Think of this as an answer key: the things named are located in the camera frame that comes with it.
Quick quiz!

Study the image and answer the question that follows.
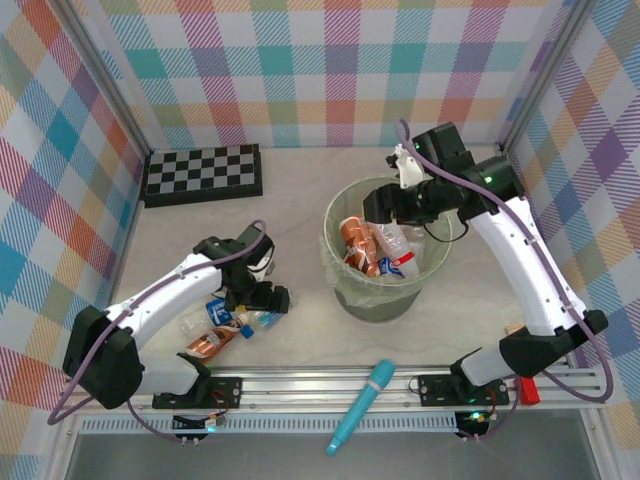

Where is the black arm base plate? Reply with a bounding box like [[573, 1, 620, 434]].
[[152, 375, 244, 410], [417, 372, 511, 407]]

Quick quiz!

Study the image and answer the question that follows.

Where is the cola bottle blue cap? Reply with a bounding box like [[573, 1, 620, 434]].
[[377, 255, 406, 277]]

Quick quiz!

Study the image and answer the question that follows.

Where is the copper coffee bottle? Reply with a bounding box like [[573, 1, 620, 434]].
[[338, 215, 384, 278], [184, 314, 249, 365]]

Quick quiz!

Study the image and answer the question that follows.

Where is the grey mesh waste bin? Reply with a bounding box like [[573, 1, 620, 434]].
[[319, 174, 454, 322]]

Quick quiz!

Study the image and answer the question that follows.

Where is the aluminium frame post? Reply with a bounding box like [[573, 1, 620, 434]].
[[49, 0, 154, 157], [499, 0, 596, 151]]

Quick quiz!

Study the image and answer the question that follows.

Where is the small circuit board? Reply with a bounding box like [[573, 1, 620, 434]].
[[172, 410, 227, 435], [453, 409, 494, 437]]

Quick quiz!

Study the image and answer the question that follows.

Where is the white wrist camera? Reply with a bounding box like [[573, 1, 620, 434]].
[[384, 143, 432, 190], [248, 243, 277, 277]]

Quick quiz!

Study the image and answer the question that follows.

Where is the red block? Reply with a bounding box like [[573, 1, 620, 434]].
[[519, 375, 542, 405]]

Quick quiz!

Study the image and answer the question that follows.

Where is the slotted cable duct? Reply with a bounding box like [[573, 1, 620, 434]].
[[79, 417, 459, 435]]

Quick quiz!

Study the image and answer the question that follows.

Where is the aluminium rail frame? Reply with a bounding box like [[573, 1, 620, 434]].
[[59, 362, 609, 414]]

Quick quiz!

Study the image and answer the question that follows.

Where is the teal marker pen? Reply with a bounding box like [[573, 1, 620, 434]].
[[326, 358, 397, 456]]

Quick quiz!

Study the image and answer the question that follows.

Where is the clear bottle blue red label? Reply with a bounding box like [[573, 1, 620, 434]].
[[240, 310, 282, 340]]

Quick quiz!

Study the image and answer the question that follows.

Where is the thin black cable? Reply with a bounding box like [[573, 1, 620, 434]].
[[422, 218, 469, 245]]

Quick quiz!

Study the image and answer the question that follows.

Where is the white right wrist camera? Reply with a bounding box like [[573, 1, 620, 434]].
[[384, 143, 432, 190]]

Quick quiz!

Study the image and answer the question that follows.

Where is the black and silver chessboard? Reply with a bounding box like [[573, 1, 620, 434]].
[[142, 143, 265, 210]]

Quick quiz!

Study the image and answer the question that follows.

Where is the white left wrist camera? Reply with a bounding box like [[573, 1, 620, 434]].
[[248, 243, 277, 277]]

